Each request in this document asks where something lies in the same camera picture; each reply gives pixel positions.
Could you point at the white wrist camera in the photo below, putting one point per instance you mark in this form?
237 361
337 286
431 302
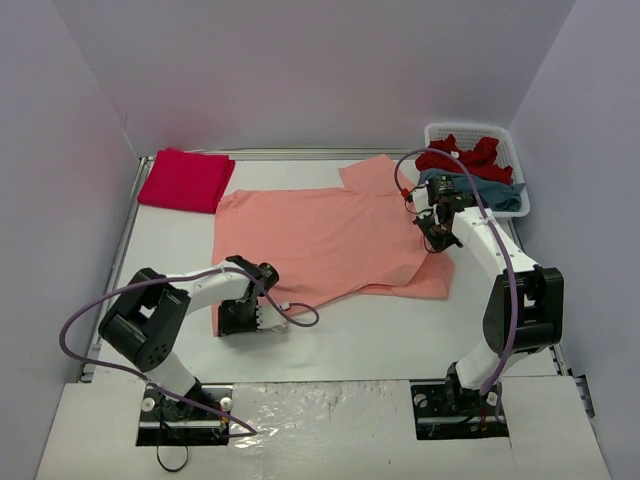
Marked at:
268 319
419 197

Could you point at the salmon pink t-shirt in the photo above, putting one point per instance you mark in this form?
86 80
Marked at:
328 243

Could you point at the white plastic laundry basket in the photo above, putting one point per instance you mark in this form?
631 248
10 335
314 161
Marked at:
467 135

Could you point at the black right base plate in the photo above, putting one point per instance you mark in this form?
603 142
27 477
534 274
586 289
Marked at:
437 419

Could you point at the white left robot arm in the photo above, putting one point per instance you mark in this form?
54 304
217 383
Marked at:
143 324

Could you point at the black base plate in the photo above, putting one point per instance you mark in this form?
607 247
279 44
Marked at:
162 422
437 419

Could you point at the blue-grey t-shirt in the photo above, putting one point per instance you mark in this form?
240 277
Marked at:
498 196

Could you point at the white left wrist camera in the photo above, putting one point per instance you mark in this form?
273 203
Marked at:
268 319

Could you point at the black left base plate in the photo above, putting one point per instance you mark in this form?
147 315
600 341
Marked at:
162 422

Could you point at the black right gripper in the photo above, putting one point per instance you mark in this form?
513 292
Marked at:
433 230

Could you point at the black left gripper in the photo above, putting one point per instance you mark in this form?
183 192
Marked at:
238 319

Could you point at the dark red t-shirt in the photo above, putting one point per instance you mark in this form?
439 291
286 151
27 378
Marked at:
479 161

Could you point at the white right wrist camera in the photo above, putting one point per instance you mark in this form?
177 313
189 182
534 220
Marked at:
419 197

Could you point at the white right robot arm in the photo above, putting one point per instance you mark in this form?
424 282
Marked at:
525 309

